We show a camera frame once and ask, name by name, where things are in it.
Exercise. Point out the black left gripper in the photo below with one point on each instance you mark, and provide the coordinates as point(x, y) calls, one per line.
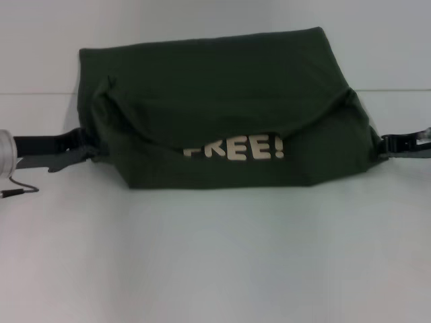
point(43, 144)

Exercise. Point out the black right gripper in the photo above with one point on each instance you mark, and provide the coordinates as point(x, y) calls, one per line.
point(412, 148)

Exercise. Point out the dark green shirt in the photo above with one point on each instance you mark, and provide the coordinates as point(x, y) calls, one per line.
point(235, 101)

